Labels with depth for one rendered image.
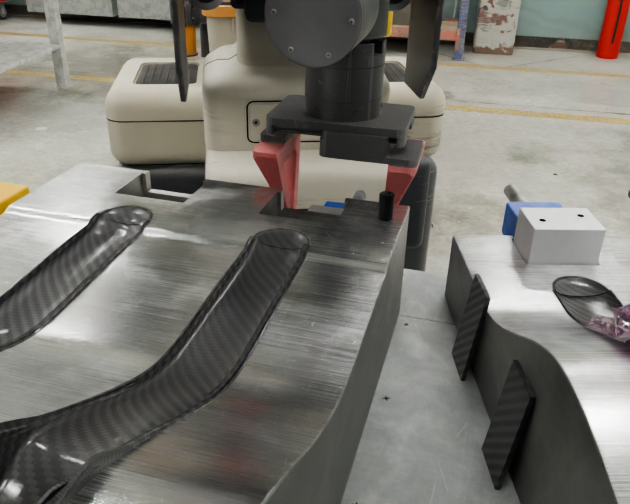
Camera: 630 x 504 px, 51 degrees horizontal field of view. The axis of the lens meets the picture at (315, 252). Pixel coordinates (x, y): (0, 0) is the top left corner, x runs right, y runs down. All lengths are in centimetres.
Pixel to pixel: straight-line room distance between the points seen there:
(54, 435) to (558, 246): 35
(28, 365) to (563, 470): 24
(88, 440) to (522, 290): 30
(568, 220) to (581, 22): 533
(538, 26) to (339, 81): 533
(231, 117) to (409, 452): 49
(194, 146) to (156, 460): 88
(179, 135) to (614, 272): 73
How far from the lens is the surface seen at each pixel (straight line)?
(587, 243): 50
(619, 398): 31
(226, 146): 80
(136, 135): 107
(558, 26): 580
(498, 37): 548
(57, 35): 429
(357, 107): 48
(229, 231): 42
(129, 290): 38
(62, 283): 41
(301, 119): 48
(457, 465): 40
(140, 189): 52
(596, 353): 34
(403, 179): 48
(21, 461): 24
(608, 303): 47
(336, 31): 39
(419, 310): 52
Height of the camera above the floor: 108
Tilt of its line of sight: 29 degrees down
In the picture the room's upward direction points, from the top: 1 degrees clockwise
